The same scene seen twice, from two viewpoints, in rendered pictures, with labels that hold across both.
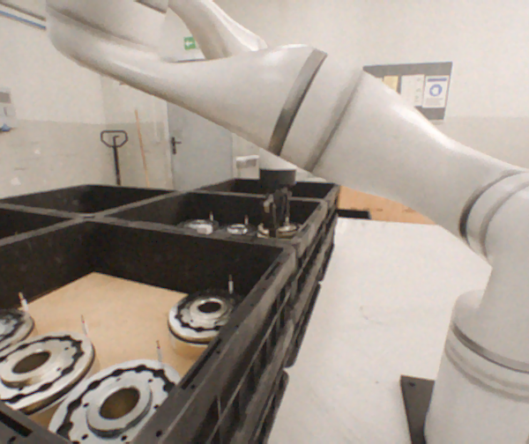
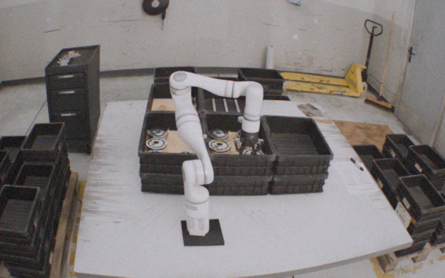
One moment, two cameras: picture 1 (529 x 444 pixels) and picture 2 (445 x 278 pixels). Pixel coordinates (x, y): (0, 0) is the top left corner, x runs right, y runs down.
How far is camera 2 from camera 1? 151 cm
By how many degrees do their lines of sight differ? 58
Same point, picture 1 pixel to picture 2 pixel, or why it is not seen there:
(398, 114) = (184, 133)
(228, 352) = (159, 154)
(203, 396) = (151, 155)
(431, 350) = (241, 229)
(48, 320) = (171, 137)
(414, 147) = (188, 141)
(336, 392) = not seen: hidden behind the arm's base
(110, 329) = (175, 148)
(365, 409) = not seen: hidden behind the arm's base
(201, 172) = (421, 89)
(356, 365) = (220, 210)
